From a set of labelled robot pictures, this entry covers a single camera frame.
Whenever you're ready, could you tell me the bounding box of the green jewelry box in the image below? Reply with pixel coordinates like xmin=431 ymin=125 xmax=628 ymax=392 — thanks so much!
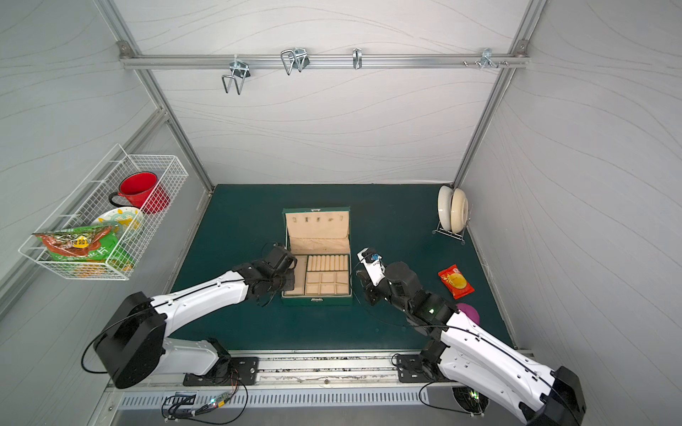
xmin=282 ymin=207 xmax=353 ymax=306

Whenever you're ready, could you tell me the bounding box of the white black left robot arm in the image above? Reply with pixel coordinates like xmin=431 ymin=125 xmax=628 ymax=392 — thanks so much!
xmin=90 ymin=245 xmax=298 ymax=390

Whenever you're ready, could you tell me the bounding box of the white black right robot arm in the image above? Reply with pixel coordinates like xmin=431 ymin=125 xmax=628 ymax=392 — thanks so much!
xmin=357 ymin=253 xmax=586 ymax=425

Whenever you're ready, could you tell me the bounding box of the red snack packet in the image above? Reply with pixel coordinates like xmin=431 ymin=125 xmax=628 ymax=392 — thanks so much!
xmin=438 ymin=264 xmax=474 ymax=299

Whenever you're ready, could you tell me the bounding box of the magenta round object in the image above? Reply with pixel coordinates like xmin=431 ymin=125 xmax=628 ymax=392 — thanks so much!
xmin=456 ymin=303 xmax=481 ymax=325

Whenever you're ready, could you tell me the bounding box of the metal plate rack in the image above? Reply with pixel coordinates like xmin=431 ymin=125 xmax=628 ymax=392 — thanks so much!
xmin=432 ymin=222 xmax=468 ymax=246

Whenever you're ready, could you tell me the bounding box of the cream plate in rack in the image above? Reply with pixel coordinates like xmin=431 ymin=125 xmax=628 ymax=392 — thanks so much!
xmin=450 ymin=188 xmax=469 ymax=234

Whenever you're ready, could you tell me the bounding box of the white plate in rack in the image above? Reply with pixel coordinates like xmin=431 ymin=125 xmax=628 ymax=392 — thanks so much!
xmin=437 ymin=186 xmax=454 ymax=232

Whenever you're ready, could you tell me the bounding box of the patterned plate in basket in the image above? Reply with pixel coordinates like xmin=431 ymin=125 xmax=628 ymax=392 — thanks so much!
xmin=92 ymin=207 xmax=145 ymax=238

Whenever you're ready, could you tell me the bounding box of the red mug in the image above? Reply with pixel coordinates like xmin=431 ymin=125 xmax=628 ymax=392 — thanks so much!
xmin=108 ymin=171 xmax=171 ymax=214

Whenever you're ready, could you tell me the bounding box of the green snack bag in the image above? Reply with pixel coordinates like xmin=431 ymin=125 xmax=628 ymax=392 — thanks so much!
xmin=33 ymin=224 xmax=135 ymax=271

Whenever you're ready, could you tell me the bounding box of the metal double hook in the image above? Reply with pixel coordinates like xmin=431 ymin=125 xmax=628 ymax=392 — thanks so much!
xmin=221 ymin=55 xmax=250 ymax=95

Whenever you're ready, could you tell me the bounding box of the metal loop hook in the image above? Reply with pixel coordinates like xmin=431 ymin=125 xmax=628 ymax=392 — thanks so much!
xmin=280 ymin=47 xmax=310 ymax=76

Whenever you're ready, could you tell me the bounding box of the small metal hook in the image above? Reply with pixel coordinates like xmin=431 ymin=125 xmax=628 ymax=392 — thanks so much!
xmin=352 ymin=48 xmax=362 ymax=70

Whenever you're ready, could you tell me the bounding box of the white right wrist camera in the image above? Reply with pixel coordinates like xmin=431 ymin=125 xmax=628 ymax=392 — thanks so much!
xmin=357 ymin=248 xmax=385 ymax=287

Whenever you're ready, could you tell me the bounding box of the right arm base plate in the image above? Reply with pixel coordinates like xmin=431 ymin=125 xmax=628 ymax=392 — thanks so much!
xmin=391 ymin=353 xmax=449 ymax=383

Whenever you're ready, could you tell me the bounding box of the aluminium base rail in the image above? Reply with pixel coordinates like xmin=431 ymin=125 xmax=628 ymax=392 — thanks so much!
xmin=112 ymin=351 xmax=416 ymax=390

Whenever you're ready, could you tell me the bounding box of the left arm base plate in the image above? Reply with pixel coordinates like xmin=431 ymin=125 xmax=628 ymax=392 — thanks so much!
xmin=183 ymin=357 xmax=259 ymax=387

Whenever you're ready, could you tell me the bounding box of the cable bundle with electronics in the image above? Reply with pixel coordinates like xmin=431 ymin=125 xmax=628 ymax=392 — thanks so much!
xmin=161 ymin=372 xmax=250 ymax=426

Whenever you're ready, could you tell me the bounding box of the white wire basket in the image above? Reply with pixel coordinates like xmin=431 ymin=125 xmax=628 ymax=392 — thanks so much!
xmin=19 ymin=146 xmax=188 ymax=280

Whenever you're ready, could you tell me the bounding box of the aluminium crossbar rail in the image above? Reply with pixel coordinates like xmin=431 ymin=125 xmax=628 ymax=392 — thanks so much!
xmin=120 ymin=53 xmax=530 ymax=71

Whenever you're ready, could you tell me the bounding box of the metal bracket hook right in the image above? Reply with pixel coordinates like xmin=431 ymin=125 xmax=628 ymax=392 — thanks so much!
xmin=462 ymin=48 xmax=509 ymax=69

